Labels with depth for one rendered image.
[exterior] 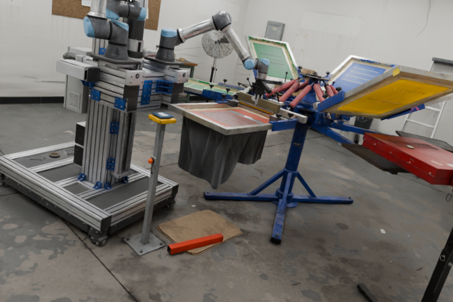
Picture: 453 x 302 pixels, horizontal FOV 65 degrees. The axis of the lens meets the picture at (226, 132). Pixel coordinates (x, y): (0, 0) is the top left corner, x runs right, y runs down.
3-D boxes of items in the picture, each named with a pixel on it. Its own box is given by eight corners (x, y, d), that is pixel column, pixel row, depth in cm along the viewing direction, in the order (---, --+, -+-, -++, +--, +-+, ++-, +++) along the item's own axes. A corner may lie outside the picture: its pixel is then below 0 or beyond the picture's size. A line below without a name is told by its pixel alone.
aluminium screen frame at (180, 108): (226, 135, 216) (226, 129, 215) (167, 108, 252) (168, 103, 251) (294, 126, 274) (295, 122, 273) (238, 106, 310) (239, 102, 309)
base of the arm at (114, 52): (98, 54, 225) (100, 39, 222) (116, 56, 238) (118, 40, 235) (115, 60, 218) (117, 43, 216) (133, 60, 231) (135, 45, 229)
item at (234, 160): (218, 189, 240) (229, 131, 228) (214, 187, 242) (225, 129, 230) (259, 178, 273) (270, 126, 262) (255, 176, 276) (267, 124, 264)
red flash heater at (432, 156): (499, 193, 191) (508, 173, 187) (435, 191, 176) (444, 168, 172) (413, 152, 246) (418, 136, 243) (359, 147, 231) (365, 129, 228)
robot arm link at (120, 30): (130, 44, 224) (132, 23, 221) (108, 42, 216) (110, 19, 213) (123, 42, 233) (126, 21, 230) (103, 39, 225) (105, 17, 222)
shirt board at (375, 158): (429, 183, 228) (434, 172, 226) (379, 180, 215) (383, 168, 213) (321, 123, 349) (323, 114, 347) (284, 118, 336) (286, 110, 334)
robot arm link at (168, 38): (156, 45, 263) (158, 26, 259) (162, 45, 276) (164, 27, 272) (172, 48, 261) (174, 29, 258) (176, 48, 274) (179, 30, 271)
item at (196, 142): (215, 191, 238) (227, 131, 226) (173, 166, 266) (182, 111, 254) (218, 190, 240) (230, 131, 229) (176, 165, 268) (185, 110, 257)
